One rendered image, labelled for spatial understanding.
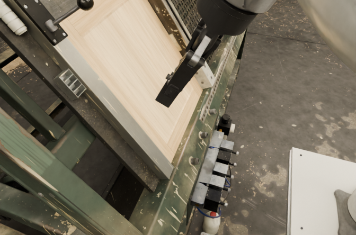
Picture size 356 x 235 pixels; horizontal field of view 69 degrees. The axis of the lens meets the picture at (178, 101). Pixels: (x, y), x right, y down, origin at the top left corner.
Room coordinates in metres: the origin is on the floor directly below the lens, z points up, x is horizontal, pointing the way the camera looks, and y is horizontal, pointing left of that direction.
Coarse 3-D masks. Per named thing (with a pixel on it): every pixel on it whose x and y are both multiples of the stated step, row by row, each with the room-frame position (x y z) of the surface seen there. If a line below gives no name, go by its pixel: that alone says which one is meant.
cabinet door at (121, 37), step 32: (96, 0) 0.79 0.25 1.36; (128, 0) 0.91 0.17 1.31; (96, 32) 0.70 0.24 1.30; (128, 32) 0.80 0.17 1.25; (160, 32) 0.93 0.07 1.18; (96, 64) 0.61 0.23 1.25; (128, 64) 0.70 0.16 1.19; (160, 64) 0.81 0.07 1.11; (128, 96) 0.60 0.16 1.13; (192, 96) 0.83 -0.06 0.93; (160, 128) 0.60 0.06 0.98
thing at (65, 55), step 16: (32, 32) 0.56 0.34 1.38; (48, 48) 0.55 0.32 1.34; (64, 48) 0.56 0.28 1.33; (64, 64) 0.54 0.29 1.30; (80, 64) 0.55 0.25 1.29; (80, 80) 0.53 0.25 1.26; (96, 80) 0.55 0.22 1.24; (96, 96) 0.51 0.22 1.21; (112, 96) 0.54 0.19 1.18; (112, 112) 0.51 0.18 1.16; (128, 112) 0.54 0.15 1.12; (128, 128) 0.50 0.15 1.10; (144, 144) 0.49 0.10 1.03; (144, 160) 0.47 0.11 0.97; (160, 160) 0.48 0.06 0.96; (160, 176) 0.46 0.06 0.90
